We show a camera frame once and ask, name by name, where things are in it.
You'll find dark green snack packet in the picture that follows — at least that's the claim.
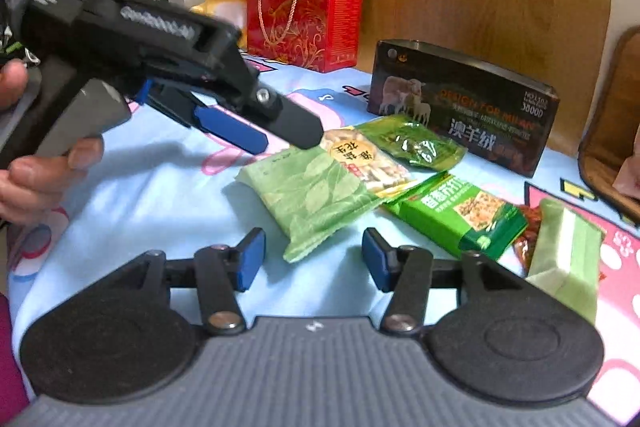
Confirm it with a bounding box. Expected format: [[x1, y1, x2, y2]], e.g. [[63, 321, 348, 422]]
[[354, 113, 469, 173]]

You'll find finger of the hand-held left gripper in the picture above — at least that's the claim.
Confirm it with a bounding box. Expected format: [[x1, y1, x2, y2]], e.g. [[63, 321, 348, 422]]
[[131, 78, 270, 156], [194, 51, 328, 152]]

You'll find pale green snack packet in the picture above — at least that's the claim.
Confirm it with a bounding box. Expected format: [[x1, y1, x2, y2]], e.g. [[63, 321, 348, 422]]
[[525, 198, 607, 327]]

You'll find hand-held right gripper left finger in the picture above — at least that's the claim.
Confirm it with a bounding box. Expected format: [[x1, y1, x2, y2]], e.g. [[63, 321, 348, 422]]
[[107, 227, 267, 336]]

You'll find cartoon printed bed sheet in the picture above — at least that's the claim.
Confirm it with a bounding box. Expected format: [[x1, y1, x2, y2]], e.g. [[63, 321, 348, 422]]
[[0, 49, 640, 413]]

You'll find person's left hand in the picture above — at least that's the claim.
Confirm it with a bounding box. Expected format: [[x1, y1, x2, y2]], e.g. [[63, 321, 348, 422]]
[[0, 58, 107, 226]]

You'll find brown cushion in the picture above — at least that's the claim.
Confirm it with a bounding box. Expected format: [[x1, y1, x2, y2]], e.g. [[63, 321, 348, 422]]
[[577, 26, 640, 229]]

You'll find maroon garment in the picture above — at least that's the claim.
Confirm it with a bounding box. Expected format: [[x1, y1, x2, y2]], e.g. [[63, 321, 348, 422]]
[[0, 292, 32, 427]]

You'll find bright green snack packet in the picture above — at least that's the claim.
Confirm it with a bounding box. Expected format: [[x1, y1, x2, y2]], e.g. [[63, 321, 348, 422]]
[[382, 172, 530, 261]]

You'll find red gift box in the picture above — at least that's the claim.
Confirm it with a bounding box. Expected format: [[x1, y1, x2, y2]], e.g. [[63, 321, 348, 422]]
[[246, 0, 366, 74]]

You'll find dark printed storage box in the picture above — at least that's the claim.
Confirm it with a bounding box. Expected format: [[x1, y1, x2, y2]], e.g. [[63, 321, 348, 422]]
[[366, 39, 561, 179]]

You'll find red snack packet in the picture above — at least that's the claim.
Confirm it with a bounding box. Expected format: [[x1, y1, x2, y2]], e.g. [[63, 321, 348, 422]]
[[512, 202, 547, 279]]

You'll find light green leaf snack packet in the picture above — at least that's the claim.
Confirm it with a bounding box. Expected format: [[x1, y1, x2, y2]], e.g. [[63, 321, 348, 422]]
[[235, 127, 419, 264]]

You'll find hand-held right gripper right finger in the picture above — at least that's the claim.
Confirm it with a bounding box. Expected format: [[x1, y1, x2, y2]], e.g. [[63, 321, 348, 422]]
[[361, 227, 526, 337]]

